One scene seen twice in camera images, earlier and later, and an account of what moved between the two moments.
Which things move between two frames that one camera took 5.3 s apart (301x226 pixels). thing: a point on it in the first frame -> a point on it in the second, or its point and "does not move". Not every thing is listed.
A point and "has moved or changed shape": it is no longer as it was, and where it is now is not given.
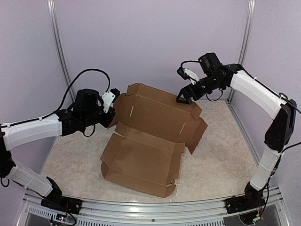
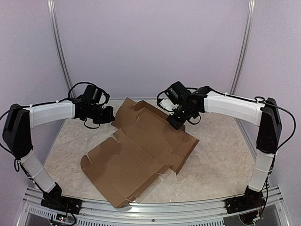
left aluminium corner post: x=51 y=4 does not move
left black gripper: x=106 y=122 does not move
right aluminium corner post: x=246 y=40 does not move
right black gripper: x=196 y=95 -> x=177 y=124
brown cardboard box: x=145 y=151 has moved or changed shape
